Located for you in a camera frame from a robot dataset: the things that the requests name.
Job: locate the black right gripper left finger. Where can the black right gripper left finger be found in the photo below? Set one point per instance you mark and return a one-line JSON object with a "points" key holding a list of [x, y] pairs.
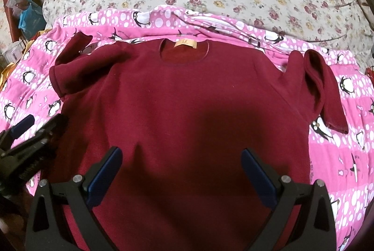
{"points": [[47, 228]]}

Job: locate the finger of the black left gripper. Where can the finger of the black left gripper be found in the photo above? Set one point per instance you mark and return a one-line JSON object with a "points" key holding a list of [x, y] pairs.
{"points": [[40, 147], [8, 136]]}

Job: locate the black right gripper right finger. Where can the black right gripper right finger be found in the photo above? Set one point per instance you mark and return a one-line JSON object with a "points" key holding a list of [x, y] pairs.
{"points": [[314, 227]]}

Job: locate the dark red fleece shirt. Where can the dark red fleece shirt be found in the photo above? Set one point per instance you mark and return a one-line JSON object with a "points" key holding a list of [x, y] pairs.
{"points": [[182, 116]]}

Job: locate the pink penguin blanket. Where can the pink penguin blanket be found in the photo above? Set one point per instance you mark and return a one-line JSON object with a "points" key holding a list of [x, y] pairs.
{"points": [[343, 161]]}

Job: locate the blue plastic bag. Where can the blue plastic bag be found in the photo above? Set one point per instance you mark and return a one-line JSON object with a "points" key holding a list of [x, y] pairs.
{"points": [[31, 21]]}

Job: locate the red shelf frame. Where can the red shelf frame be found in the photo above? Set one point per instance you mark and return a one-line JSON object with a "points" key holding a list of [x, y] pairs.
{"points": [[15, 33]]}

